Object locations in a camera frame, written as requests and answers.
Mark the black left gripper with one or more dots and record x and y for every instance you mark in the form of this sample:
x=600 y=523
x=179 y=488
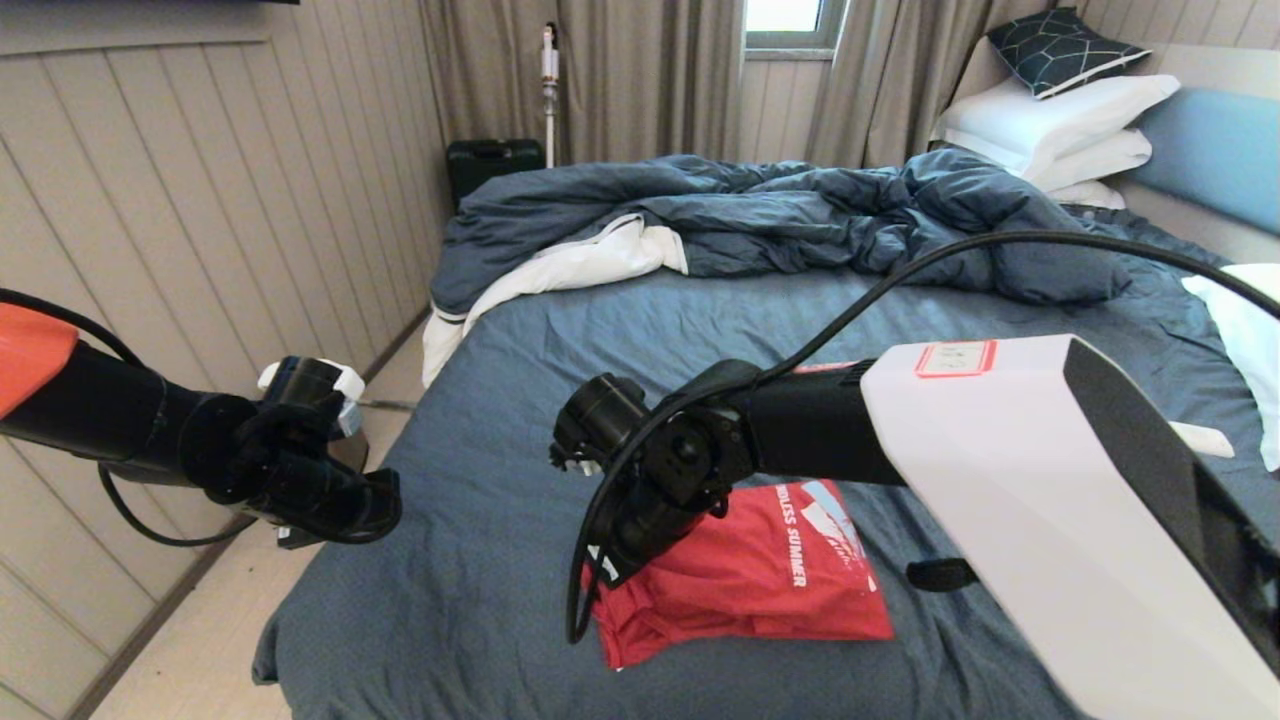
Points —
x=310 y=495

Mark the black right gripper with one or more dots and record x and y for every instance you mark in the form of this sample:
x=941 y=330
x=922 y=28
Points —
x=660 y=530

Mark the red t-shirt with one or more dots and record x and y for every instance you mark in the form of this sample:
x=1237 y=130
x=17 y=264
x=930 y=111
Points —
x=760 y=590

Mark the grey metal floor rod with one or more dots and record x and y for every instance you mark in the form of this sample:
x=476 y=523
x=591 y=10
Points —
x=392 y=405

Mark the white bed linen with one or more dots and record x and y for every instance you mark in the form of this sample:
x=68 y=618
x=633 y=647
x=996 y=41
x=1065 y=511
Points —
x=570 y=268

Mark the black hard case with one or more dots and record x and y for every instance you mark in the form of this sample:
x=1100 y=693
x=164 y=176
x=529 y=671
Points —
x=490 y=165

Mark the dark blue crumpled duvet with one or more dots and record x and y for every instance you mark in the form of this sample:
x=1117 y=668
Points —
x=750 y=215

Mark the white stick vacuum cleaner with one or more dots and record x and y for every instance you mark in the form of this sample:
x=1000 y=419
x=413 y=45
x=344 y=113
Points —
x=549 y=98

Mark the beige curtain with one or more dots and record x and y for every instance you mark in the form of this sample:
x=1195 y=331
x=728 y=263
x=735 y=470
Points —
x=900 y=78
x=620 y=78

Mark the grey framed window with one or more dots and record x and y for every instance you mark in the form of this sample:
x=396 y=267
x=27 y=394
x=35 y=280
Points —
x=785 y=22

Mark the white flat remote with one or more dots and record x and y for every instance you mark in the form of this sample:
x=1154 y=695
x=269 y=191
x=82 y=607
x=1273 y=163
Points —
x=1205 y=440

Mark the large white pillow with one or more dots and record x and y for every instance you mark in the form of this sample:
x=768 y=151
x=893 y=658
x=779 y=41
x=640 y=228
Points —
x=1043 y=120

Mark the dark patterned cushion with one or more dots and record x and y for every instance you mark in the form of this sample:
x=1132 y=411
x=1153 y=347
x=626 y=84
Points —
x=1058 y=50

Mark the blue headboard pad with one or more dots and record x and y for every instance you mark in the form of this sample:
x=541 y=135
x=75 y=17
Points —
x=1218 y=152

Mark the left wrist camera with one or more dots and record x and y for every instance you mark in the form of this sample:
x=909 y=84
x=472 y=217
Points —
x=305 y=385

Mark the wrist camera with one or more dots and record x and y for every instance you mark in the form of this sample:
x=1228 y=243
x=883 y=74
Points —
x=305 y=385
x=600 y=415

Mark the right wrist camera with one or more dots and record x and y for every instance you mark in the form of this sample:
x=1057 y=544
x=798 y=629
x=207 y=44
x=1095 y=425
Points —
x=600 y=415

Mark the dark wall screen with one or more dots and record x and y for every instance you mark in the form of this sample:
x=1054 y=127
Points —
x=170 y=2

